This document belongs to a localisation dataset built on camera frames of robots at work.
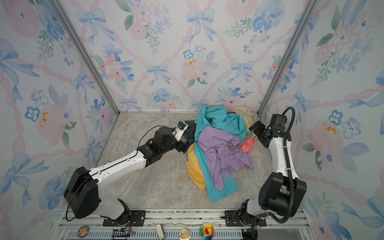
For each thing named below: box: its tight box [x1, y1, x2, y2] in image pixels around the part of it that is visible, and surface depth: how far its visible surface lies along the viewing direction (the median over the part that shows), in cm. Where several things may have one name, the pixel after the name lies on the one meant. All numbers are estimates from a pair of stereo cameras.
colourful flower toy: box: [199, 222, 216, 240], surface depth 71 cm
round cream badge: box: [178, 227, 192, 240], surface depth 71 cm
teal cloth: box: [194, 106, 247, 203], surface depth 91 cm
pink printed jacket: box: [238, 137, 257, 155], surface depth 98 cm
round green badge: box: [77, 225, 89, 238], surface depth 72 cm
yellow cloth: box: [185, 143, 206, 191], surface depth 87 cm
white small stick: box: [156, 224, 166, 240], surface depth 69 cm
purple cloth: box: [197, 126, 255, 192], surface depth 91 cm
